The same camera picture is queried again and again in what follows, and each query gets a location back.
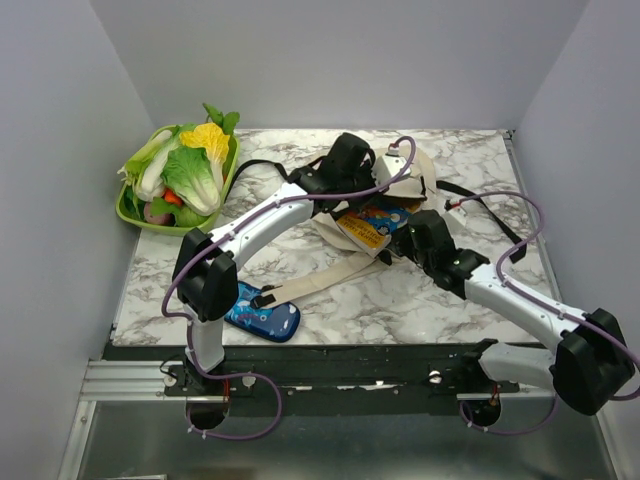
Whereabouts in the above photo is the colourful children's book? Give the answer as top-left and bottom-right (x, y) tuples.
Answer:
(336, 200), (418, 257)

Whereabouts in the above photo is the beige canvas student bag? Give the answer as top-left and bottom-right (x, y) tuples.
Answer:
(222, 147), (529, 310)

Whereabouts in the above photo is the blue pencil case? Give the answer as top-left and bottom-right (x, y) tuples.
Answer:
(224, 281), (301, 343)

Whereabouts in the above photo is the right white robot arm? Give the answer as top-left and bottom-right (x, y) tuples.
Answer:
(391, 210), (635, 415)

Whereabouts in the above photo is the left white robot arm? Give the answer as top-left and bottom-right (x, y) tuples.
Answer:
(166, 133), (416, 395)

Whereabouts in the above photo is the yellow toy cabbage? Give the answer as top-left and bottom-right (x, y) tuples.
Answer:
(180, 122), (231, 178)

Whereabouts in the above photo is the green toy lettuce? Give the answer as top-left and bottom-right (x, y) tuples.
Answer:
(161, 146), (221, 216)

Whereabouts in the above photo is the green vegetable basket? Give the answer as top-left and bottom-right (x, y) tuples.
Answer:
(116, 112), (239, 236)

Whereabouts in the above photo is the orange toy carrot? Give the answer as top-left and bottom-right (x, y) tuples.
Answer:
(163, 189), (183, 207)

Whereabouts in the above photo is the white toy bok choy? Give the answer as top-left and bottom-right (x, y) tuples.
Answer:
(117, 125), (179, 202)

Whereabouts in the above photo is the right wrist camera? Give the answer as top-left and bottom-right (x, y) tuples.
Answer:
(443, 206), (468, 235)

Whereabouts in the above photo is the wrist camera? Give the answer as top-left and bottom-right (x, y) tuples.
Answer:
(443, 206), (468, 235)
(372, 148), (411, 185)

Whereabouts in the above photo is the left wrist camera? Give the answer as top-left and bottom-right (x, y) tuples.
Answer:
(372, 148), (411, 185)

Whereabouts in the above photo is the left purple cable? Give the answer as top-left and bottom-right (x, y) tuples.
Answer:
(160, 135), (417, 440)

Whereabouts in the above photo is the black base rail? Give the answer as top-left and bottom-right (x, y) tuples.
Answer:
(103, 342), (554, 426)

